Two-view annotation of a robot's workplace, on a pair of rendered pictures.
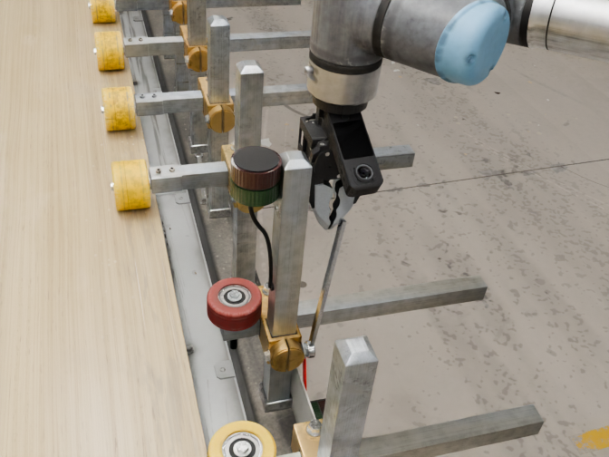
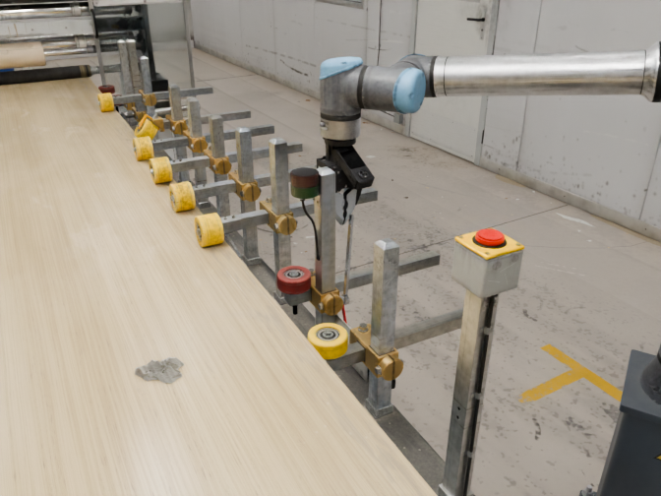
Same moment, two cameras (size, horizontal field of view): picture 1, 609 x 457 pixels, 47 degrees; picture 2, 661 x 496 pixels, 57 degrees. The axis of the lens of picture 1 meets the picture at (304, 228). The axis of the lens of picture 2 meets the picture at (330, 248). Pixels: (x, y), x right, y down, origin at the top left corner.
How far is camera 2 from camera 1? 0.53 m
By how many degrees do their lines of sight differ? 14
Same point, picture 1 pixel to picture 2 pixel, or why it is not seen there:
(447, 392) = (423, 386)
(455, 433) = (444, 320)
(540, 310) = not seen: hidden behind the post
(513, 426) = not seen: hidden behind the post
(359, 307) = (367, 276)
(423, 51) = (386, 96)
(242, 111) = (276, 168)
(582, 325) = (503, 329)
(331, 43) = (334, 104)
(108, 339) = (225, 303)
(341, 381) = (382, 262)
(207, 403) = not seen: hidden behind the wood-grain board
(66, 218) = (171, 256)
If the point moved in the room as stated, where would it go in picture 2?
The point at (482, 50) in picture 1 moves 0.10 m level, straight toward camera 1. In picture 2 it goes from (415, 91) to (417, 103)
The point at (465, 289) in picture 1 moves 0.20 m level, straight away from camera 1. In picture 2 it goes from (427, 258) to (429, 225)
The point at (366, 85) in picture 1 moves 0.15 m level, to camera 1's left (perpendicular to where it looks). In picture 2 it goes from (355, 127) to (286, 130)
